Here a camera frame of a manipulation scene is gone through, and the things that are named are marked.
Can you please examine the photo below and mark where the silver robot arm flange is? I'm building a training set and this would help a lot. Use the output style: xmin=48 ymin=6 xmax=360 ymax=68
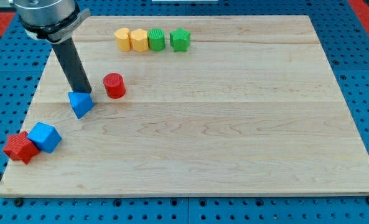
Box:
xmin=9 ymin=0 xmax=91 ymax=44

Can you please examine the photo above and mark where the green star block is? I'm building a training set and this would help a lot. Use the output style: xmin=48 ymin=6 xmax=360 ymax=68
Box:
xmin=169 ymin=27 xmax=191 ymax=52

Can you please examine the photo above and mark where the yellow heart block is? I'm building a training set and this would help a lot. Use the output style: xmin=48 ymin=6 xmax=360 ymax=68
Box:
xmin=114 ymin=27 xmax=131 ymax=52

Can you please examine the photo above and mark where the blue triangular prism block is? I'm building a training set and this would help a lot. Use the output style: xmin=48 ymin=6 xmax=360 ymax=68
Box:
xmin=68 ymin=92 xmax=94 ymax=119

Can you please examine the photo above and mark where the red star block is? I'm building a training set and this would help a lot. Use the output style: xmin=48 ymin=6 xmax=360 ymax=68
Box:
xmin=2 ymin=131 xmax=40 ymax=165

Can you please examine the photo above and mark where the yellow hexagon block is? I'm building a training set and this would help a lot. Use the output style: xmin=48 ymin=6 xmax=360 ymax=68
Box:
xmin=130 ymin=29 xmax=149 ymax=52

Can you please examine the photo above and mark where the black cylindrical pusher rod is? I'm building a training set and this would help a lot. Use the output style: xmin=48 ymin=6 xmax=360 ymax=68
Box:
xmin=52 ymin=38 xmax=92 ymax=93

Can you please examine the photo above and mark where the light wooden board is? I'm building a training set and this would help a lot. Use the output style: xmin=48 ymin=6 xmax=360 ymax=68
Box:
xmin=0 ymin=16 xmax=369 ymax=198

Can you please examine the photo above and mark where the green cylinder block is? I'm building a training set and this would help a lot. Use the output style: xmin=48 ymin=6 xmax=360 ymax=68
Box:
xmin=148 ymin=28 xmax=166 ymax=52

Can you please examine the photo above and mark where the red cylinder block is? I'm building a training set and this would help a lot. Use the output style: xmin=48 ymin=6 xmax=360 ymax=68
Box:
xmin=103 ymin=73 xmax=126 ymax=99

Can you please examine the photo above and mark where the blue cube block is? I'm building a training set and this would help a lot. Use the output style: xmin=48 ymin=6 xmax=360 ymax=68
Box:
xmin=27 ymin=122 xmax=62 ymax=154

